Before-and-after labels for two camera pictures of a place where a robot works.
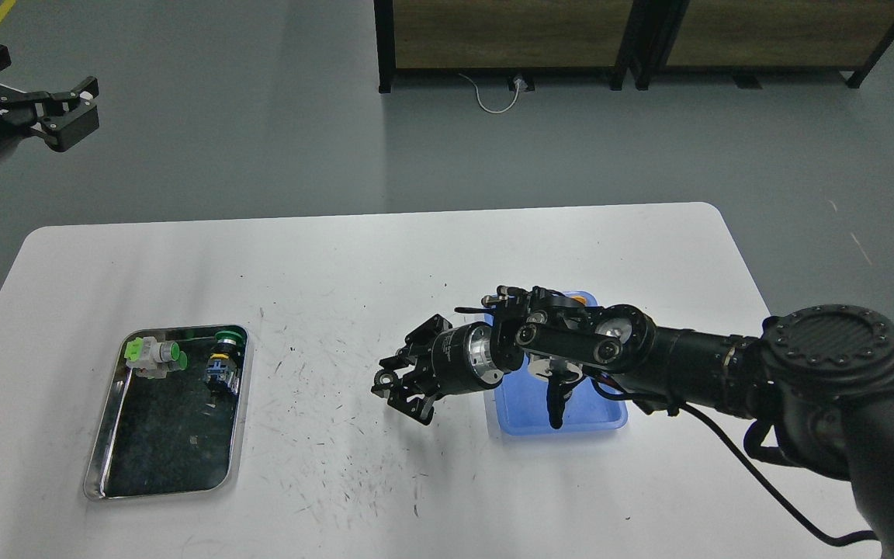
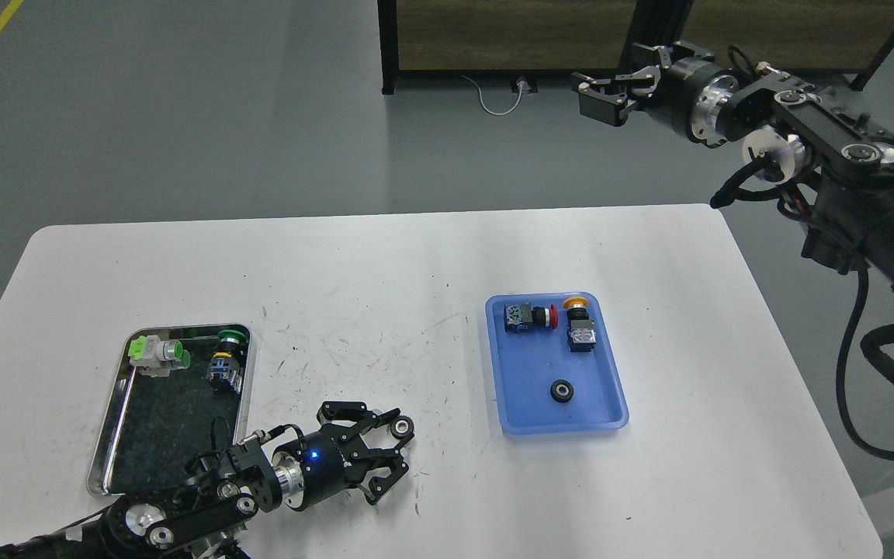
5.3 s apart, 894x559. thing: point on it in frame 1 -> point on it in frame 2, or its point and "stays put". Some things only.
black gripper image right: x=452 y=360 -> x=698 y=93
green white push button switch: x=153 y=359 stays put
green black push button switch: x=223 y=369 stays put
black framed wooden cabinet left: x=504 y=37 stays put
